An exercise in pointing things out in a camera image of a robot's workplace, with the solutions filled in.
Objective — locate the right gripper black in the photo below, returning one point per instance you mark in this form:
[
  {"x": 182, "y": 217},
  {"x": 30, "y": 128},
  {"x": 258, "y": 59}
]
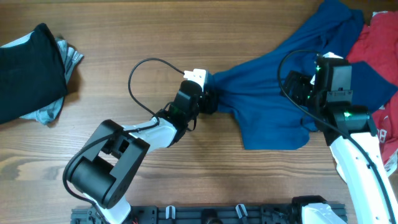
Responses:
[{"x": 296, "y": 88}]

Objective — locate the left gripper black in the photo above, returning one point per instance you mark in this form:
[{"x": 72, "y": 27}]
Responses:
[{"x": 210, "y": 101}]

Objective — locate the blue t-shirt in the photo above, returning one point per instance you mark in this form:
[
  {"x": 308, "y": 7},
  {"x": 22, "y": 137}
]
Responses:
[{"x": 251, "y": 92}]

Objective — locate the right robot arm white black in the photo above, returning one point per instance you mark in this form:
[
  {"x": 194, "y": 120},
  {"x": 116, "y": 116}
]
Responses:
[{"x": 350, "y": 133}]

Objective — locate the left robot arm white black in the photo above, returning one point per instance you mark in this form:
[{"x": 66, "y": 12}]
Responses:
[{"x": 104, "y": 168}]

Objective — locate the red t-shirt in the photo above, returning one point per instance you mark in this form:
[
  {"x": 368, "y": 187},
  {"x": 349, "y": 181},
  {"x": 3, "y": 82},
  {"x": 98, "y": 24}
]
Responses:
[{"x": 376, "y": 49}]

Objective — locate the grey camouflage garment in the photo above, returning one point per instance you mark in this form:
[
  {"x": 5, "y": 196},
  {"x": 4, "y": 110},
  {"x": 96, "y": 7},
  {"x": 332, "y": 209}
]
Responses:
[{"x": 71, "y": 58}]

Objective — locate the black folded garment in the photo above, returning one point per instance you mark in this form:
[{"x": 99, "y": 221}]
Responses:
[{"x": 32, "y": 74}]

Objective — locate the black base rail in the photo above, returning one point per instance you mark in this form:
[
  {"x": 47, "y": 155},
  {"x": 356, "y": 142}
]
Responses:
[{"x": 267, "y": 213}]

